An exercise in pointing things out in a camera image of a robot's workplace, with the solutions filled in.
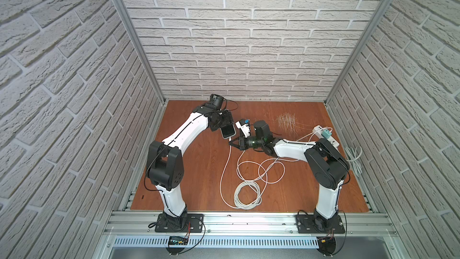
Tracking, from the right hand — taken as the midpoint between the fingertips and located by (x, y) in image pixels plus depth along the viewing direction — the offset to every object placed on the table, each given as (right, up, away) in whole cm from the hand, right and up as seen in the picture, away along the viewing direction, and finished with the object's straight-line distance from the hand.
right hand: (225, 147), depth 85 cm
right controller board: (+42, -37, -15) cm, 58 cm away
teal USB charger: (+55, +6, +10) cm, 56 cm away
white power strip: (+59, +2, +13) cm, 60 cm away
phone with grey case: (+1, +8, 0) cm, 8 cm away
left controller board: (-19, -36, -13) cm, 43 cm away
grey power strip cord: (+68, -12, +5) cm, 69 cm away
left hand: (0, +14, +5) cm, 15 cm away
